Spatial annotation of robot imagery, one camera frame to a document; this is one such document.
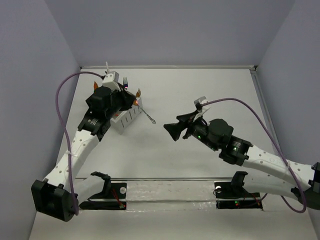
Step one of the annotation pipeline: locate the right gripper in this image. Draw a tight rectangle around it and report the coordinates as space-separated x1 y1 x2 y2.
163 109 218 151

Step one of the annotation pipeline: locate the gold metal spoon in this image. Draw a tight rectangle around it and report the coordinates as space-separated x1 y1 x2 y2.
133 99 156 124

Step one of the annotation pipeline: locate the gold metal fork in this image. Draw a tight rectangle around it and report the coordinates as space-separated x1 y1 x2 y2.
135 89 141 98

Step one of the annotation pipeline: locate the iridescent metal fork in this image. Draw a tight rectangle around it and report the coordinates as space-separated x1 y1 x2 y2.
122 77 128 89

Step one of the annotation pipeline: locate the orange plastic knife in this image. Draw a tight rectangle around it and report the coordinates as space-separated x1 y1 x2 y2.
93 82 99 90

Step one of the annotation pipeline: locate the white chopstick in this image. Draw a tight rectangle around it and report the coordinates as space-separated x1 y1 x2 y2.
105 61 110 74

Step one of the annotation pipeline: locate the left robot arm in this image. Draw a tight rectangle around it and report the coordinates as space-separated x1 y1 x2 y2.
31 86 136 222

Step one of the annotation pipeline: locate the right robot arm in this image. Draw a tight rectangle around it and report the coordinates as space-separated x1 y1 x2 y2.
163 112 320 210

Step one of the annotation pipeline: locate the white utensil caddy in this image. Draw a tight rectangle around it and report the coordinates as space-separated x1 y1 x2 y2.
110 105 142 135

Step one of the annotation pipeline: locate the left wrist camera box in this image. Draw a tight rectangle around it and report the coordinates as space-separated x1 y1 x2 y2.
102 71 121 91

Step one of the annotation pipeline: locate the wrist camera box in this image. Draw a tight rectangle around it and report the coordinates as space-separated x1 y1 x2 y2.
102 71 121 91
193 96 210 122

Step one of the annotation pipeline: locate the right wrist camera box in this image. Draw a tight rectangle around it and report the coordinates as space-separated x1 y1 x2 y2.
193 96 210 122

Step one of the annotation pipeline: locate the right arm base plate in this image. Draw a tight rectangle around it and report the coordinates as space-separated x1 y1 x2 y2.
212 182 263 210

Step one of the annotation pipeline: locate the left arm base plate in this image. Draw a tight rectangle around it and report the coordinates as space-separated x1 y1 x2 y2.
75 171 127 211

